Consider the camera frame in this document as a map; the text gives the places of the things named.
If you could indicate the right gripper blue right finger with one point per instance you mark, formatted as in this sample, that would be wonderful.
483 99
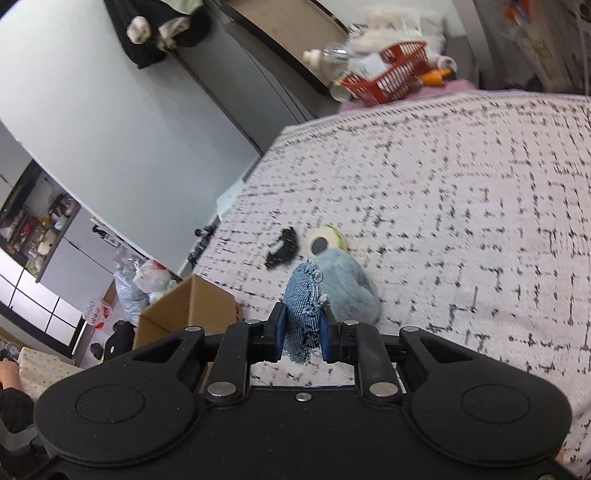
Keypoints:
337 339

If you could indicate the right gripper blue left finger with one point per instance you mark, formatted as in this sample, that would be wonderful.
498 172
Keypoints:
267 337

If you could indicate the light blue fluffy plush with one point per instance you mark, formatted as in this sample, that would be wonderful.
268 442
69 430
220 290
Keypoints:
350 292

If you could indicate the blue denim fabric piece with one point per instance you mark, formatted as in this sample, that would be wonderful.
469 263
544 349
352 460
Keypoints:
304 301

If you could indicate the black felt stitched patch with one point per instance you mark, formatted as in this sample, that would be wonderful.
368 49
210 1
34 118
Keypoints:
283 250

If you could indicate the person's hand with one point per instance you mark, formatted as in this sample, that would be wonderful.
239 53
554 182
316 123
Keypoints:
9 375

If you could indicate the brown cardboard box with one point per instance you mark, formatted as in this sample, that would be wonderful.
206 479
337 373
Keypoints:
193 302

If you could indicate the white plastic bag red print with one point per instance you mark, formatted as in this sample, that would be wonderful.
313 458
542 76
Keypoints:
151 277

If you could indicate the grey plastic bag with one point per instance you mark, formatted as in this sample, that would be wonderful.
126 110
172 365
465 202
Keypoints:
131 298

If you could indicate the white foam box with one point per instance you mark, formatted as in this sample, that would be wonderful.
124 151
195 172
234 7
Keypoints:
228 198

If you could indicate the black polka dot stool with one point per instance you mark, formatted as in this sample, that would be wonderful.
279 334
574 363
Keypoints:
120 341

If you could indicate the red white snack package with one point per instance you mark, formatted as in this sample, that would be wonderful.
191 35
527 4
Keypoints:
97 313

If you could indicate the white black patterned blanket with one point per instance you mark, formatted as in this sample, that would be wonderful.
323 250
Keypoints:
470 213

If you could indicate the dark grey wardrobe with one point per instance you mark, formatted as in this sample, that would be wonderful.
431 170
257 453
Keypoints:
250 95

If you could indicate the paper cup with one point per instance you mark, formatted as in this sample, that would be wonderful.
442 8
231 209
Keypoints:
339 93

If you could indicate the kitchen shelf with items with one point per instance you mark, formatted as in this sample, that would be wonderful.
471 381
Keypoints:
34 218

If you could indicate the clear plastic bottle white cap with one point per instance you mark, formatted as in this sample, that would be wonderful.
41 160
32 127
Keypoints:
332 62

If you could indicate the red plastic basket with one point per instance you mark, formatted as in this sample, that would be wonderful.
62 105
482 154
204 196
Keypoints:
404 62

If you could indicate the black hanging garment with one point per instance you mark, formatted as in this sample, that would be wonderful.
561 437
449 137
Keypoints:
148 30

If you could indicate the wooden board black frame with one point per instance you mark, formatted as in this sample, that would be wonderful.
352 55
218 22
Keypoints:
290 27

